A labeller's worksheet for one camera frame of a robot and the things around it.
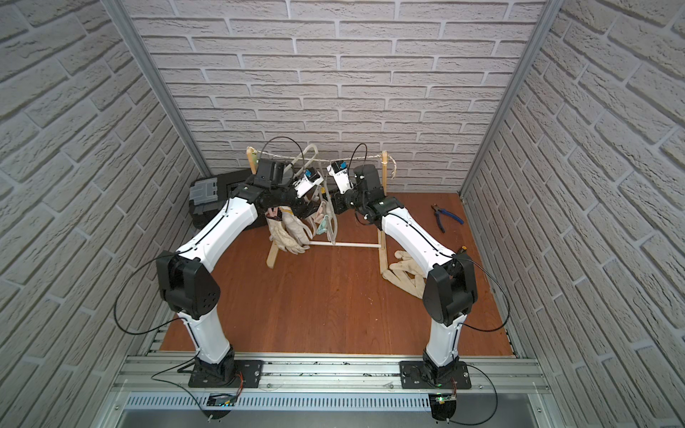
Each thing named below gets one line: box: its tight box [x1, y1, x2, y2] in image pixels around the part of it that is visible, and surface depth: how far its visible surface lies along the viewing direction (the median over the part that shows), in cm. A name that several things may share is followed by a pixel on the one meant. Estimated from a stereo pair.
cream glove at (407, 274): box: [381, 249, 427, 299], surface depth 94 cm
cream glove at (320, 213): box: [313, 201, 326, 224], surface depth 81 cm
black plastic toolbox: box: [189, 168, 254, 229], surface depth 97 cm
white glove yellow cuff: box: [264, 205, 314, 256], surface depth 89 cm
